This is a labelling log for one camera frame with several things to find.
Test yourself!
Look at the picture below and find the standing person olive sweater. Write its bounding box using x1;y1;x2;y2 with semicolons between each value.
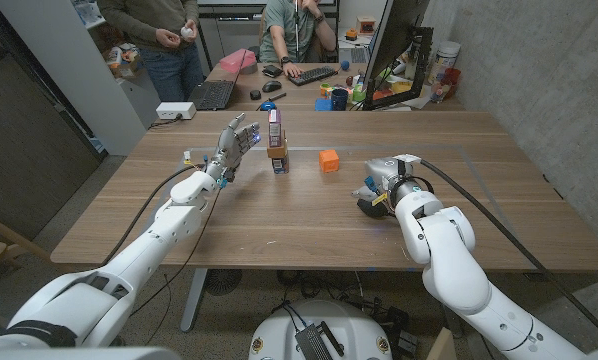
97;0;206;103

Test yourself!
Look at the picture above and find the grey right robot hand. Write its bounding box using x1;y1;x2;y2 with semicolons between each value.
351;156;423;212

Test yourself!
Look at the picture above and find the wooden chair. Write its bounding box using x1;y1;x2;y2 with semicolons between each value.
0;209;88;286

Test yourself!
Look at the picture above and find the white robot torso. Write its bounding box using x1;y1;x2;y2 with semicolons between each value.
248;298;394;360

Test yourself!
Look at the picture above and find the orange block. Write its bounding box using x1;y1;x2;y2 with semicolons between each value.
318;148;341;174

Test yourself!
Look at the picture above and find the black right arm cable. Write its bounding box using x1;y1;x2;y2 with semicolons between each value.
418;158;598;346

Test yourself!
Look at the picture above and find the seated person green shirt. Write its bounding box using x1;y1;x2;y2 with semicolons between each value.
258;0;338;78

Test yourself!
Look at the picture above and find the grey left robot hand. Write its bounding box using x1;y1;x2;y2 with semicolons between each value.
206;112;262;184

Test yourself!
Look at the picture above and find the black device on torso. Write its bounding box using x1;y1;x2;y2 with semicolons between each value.
294;321;345;360

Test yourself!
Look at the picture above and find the black keyboard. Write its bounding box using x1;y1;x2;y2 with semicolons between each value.
287;65;338;87

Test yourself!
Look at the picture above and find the dark blue mug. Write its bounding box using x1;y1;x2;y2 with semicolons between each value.
330;88;350;112

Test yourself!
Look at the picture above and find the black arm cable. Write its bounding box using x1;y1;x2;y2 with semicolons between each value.
98;163;205;269
418;158;598;346

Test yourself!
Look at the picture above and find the white cabinet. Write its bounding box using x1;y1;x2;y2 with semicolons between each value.
0;0;160;156

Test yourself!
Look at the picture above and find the white canister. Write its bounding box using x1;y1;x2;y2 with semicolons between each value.
431;40;462;84

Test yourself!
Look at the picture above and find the pink plastic box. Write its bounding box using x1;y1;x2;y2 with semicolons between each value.
219;48;258;75

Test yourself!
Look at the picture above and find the black rubber bulb pipette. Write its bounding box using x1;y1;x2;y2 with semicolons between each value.
357;198;393;219

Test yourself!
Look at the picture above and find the red cup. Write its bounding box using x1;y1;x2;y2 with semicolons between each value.
441;67;462;96

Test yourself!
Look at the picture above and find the black computer monitor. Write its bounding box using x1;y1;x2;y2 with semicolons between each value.
361;0;434;111

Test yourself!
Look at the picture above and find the black round fan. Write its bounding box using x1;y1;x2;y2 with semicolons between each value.
203;268;244;297

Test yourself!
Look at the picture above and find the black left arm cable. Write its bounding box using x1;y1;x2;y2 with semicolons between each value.
98;163;205;269

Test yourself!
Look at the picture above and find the purple and brown carton box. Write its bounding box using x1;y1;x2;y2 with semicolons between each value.
266;108;290;175

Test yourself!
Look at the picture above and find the black laptop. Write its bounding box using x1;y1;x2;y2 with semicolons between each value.
187;48;249;112

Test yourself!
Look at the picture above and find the white power strip box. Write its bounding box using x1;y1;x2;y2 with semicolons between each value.
155;101;198;121

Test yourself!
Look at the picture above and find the silver laptop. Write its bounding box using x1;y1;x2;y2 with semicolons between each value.
338;44;373;65

